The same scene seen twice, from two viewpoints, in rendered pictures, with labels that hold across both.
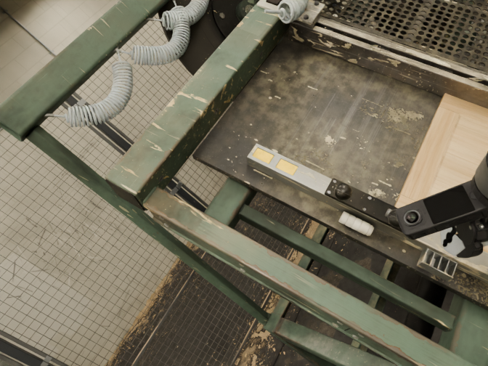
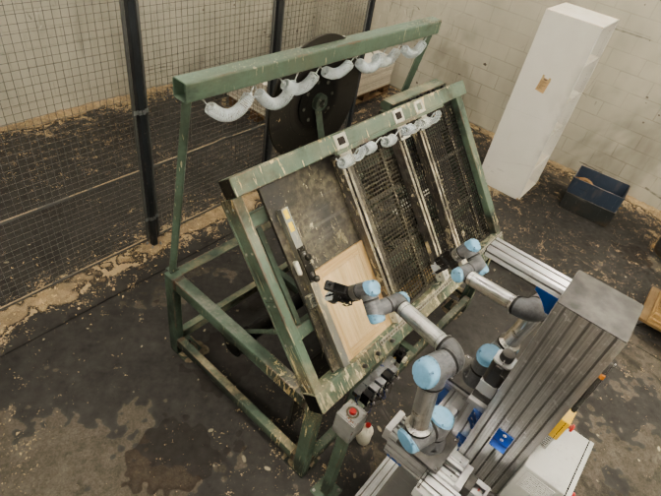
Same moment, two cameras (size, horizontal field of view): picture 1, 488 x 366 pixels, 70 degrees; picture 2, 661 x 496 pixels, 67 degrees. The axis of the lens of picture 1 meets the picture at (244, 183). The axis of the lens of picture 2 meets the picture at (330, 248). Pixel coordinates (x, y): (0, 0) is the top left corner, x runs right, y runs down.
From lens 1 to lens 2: 177 cm
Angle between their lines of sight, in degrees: 34
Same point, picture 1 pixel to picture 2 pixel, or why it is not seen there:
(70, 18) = not seen: outside the picture
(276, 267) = (265, 265)
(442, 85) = (363, 236)
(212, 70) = (295, 158)
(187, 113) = (274, 173)
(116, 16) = (269, 69)
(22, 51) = not seen: outside the picture
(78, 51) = (240, 77)
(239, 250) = (257, 249)
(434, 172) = (334, 269)
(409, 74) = (357, 221)
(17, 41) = not seen: outside the picture
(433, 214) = (333, 287)
